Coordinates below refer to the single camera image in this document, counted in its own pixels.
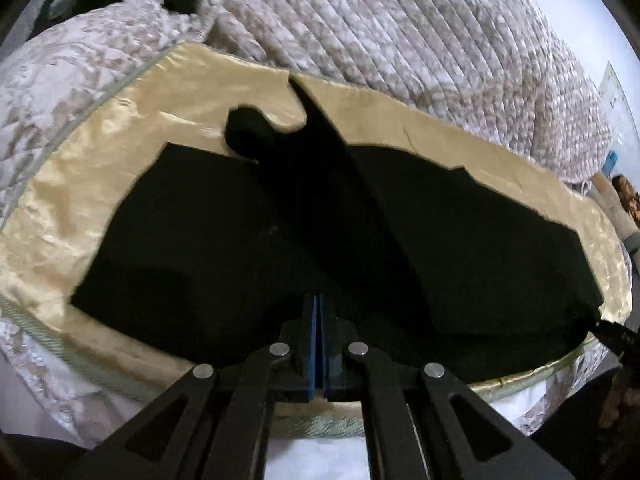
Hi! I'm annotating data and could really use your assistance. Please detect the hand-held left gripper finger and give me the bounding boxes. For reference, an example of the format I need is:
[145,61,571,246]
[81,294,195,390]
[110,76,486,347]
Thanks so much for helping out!
[316,294,576,480]
[70,294,318,480]

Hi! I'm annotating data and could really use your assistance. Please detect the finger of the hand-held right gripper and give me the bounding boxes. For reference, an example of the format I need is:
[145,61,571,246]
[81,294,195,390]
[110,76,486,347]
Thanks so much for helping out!
[590,317,640,367]

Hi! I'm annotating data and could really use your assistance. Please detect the black pants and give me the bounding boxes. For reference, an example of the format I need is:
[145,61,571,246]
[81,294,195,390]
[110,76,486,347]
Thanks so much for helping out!
[70,75,606,392]

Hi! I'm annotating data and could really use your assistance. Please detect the white bed sheet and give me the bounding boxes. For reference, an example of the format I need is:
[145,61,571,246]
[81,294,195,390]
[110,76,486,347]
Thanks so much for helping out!
[0,355,556,480]

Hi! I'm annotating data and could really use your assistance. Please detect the printed beige cloth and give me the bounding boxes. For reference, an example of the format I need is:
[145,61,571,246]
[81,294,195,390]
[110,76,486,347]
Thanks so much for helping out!
[589,172,640,263]

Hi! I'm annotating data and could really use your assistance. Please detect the gold satin blanket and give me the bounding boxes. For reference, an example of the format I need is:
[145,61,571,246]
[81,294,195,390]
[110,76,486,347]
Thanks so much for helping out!
[0,40,633,441]

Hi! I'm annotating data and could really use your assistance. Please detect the floral quilted bedspread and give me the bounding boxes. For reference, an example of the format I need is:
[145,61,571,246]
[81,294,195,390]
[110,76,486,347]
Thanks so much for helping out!
[0,0,613,448]

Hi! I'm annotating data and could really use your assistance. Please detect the white wall calendar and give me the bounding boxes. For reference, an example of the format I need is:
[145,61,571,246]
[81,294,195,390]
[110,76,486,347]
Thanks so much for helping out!
[599,60,632,161]

